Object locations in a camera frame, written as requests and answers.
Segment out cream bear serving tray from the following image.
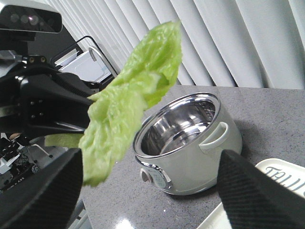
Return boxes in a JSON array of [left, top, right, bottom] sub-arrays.
[[199, 157, 305, 229]]

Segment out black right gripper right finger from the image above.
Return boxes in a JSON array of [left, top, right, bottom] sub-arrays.
[[217, 150, 305, 229]]

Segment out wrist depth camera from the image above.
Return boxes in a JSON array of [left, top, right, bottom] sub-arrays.
[[0, 0, 62, 33]]

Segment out grey white curtain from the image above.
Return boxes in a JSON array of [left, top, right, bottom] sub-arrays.
[[48, 0, 305, 89]]

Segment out green lettuce leaf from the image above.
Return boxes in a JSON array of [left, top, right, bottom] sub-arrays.
[[45, 21, 182, 187]]

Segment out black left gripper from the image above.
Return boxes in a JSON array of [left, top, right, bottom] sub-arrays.
[[0, 61, 93, 138]]

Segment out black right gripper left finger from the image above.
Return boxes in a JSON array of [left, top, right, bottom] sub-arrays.
[[0, 149, 83, 229]]

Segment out pale green electric pot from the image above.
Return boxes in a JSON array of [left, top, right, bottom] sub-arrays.
[[133, 92, 242, 196]]

